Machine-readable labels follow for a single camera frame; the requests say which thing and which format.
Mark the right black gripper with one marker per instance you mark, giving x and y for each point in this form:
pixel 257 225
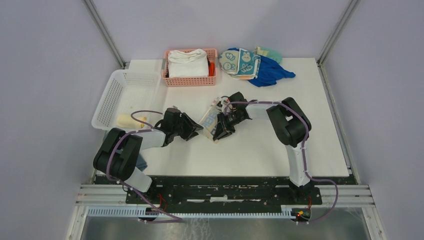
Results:
pixel 222 133

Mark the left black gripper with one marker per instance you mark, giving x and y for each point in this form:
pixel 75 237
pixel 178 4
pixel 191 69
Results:
pixel 190 124

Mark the rabbit print towel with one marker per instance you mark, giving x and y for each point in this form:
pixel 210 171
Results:
pixel 209 122

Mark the yellow duck towel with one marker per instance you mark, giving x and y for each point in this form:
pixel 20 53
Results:
pixel 125 121

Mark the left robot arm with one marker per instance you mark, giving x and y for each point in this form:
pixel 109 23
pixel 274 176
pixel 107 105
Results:
pixel 118 155

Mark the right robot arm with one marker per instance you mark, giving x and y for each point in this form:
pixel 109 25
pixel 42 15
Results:
pixel 290 124

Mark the orange towel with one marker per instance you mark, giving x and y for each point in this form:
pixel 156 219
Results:
pixel 211 69

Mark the blue bunny pattern towel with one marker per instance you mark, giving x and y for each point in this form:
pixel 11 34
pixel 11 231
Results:
pixel 240 64

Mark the white folded towel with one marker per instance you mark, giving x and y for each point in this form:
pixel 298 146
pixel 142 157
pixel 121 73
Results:
pixel 188 64

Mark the pink plastic basket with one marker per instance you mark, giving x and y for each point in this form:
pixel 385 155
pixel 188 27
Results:
pixel 212 56

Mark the white plastic basket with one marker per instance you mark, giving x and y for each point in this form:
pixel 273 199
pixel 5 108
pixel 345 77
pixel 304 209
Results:
pixel 128 91

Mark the teal green towel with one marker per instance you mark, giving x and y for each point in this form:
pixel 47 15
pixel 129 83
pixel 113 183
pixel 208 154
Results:
pixel 269 53

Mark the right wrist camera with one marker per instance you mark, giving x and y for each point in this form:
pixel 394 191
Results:
pixel 220 103

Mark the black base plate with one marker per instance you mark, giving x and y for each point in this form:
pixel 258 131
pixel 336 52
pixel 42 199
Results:
pixel 228 195

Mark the white cable duct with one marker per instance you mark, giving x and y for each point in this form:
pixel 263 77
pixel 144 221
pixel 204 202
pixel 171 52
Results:
pixel 145 212

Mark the aluminium frame rails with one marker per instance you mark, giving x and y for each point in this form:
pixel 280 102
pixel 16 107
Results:
pixel 350 197

